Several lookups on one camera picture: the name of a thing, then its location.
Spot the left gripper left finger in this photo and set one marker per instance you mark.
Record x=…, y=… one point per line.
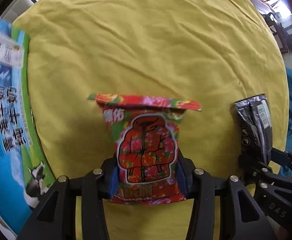
x=54, y=216

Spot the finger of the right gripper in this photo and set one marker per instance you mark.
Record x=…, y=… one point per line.
x=284, y=159
x=251, y=167

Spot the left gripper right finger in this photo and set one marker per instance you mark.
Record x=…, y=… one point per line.
x=240, y=215

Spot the black snack bag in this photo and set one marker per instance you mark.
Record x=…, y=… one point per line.
x=256, y=129

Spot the red floral snack bag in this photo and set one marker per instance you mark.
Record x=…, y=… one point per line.
x=147, y=167

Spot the blue green milk carton box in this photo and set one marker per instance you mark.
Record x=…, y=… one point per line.
x=25, y=175

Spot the dark wooden chair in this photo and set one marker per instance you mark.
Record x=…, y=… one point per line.
x=277, y=30

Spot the yellow table cloth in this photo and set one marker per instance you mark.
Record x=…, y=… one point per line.
x=215, y=52

